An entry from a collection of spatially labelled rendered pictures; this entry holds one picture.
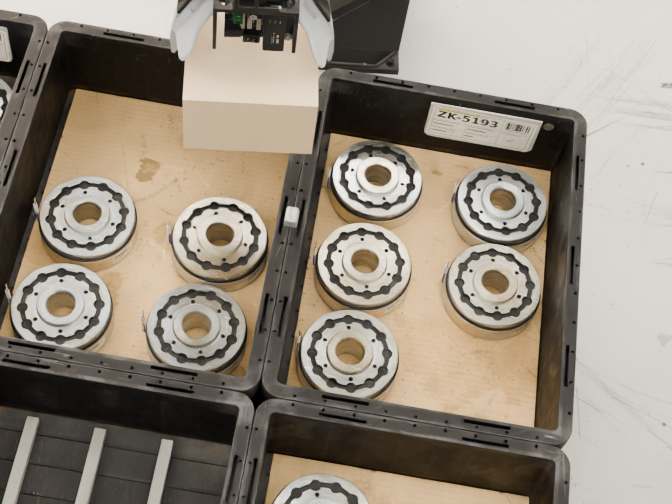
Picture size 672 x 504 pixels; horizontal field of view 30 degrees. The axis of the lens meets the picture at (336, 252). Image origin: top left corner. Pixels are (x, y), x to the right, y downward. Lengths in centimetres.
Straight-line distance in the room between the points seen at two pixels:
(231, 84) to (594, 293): 62
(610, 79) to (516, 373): 56
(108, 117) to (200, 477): 45
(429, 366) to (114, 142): 44
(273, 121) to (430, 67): 60
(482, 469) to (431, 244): 28
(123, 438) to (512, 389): 40
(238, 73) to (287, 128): 7
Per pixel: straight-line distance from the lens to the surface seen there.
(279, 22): 104
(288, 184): 129
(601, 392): 150
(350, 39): 164
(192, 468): 126
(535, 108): 140
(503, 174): 142
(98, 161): 143
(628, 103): 174
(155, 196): 140
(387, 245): 135
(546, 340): 133
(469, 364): 133
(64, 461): 127
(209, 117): 113
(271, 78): 113
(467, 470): 124
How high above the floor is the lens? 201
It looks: 60 degrees down
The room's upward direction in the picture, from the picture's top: 11 degrees clockwise
